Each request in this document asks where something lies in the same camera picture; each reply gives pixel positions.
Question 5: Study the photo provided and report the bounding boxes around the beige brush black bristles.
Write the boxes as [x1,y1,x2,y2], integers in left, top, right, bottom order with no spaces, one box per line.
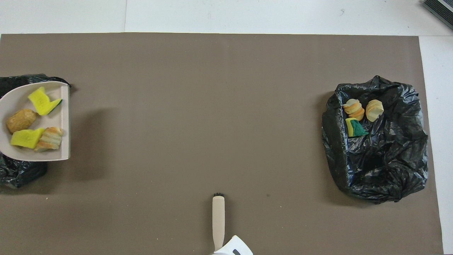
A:
[212,193,226,252]

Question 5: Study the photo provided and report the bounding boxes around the striped toy croissant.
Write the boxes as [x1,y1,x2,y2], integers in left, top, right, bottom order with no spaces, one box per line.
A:
[34,127,64,153]
[343,99,365,121]
[366,100,384,122]

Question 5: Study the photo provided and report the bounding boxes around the yellow green sponge piece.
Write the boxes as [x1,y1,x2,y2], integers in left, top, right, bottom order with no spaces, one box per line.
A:
[345,118,369,138]
[28,86,63,116]
[10,128,46,149]

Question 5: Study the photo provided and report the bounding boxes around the beige plastic dustpan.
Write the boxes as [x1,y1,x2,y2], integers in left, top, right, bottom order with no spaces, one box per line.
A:
[0,81,71,162]

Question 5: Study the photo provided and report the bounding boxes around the brown toy bread roll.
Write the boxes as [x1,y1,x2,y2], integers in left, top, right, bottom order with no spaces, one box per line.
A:
[6,109,39,134]

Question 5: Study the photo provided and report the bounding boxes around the black trash bag bin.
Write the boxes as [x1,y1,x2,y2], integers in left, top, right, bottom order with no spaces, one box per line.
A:
[321,75,429,205]
[0,74,72,188]

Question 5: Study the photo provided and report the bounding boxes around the brown table mat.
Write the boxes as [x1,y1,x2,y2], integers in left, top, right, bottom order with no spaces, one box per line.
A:
[0,33,445,255]

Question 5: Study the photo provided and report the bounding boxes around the dark ribbed box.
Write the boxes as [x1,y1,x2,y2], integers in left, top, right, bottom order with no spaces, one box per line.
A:
[422,0,453,31]

